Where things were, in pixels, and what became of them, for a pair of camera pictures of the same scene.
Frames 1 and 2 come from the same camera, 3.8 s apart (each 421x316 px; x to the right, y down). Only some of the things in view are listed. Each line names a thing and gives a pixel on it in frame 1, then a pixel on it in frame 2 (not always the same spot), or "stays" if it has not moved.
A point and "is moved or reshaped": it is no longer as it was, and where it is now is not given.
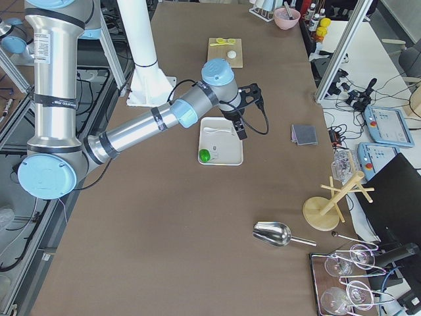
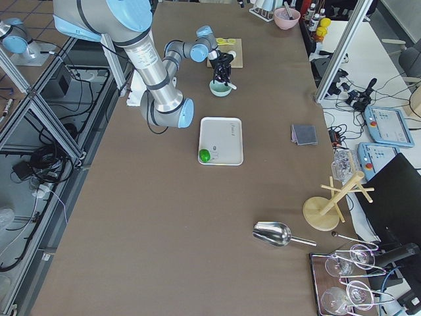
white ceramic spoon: (212, 130) is moved or reshaped
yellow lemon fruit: (325, 22) stays
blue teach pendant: (386, 126) stays
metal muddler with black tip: (288, 10) stays
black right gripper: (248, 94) to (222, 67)
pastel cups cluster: (264, 15) stays
